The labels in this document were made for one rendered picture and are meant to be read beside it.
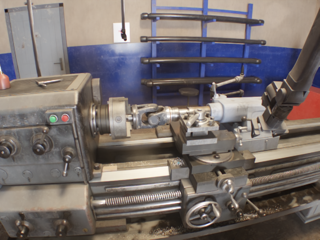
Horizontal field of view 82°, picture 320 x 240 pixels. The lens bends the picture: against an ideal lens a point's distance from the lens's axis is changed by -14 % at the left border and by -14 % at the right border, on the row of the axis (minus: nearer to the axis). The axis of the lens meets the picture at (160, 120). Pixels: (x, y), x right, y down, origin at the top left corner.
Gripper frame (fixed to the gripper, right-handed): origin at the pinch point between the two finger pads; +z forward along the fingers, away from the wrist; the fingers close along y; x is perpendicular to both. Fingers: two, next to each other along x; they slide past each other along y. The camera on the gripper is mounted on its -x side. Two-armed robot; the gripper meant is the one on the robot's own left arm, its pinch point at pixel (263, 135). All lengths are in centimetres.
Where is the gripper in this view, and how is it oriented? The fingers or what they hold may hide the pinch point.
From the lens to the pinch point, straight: 90.5
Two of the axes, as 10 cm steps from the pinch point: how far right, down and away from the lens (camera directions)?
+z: -0.1, 5.9, 8.1
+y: -10.0, 0.1, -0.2
